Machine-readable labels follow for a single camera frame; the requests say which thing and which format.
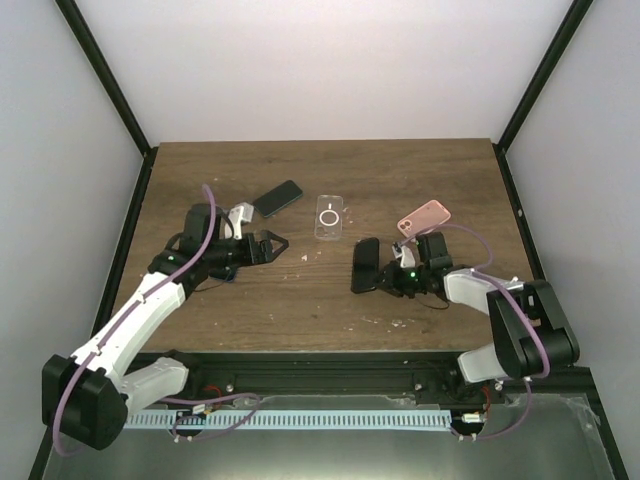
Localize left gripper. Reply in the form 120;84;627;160
206;231;289;270

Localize silver phone black screen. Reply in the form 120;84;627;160
352;239;379;292

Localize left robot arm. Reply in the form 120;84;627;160
42;204;289;450

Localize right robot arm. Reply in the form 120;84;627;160
373;232;580;403

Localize blue-edged dark phone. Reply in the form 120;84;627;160
252;180;303;218

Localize clear phone case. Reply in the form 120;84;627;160
314;195;343;241

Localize pink phone case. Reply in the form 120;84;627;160
396;199;451;238

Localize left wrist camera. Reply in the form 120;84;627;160
226;202;254;240

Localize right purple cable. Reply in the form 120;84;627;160
397;223;552;441

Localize purple cable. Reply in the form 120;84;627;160
397;223;552;441
52;184;221;457

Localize black aluminium frame rail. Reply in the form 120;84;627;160
129;352;591;401

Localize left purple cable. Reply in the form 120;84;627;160
52;184;221;457

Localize white slotted cable duct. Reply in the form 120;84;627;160
125;410;452;432

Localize left black frame post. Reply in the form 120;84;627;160
53;0;153;156

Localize black frame post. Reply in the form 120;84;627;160
497;0;596;151
53;0;153;156

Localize right black frame post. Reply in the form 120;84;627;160
497;0;596;151

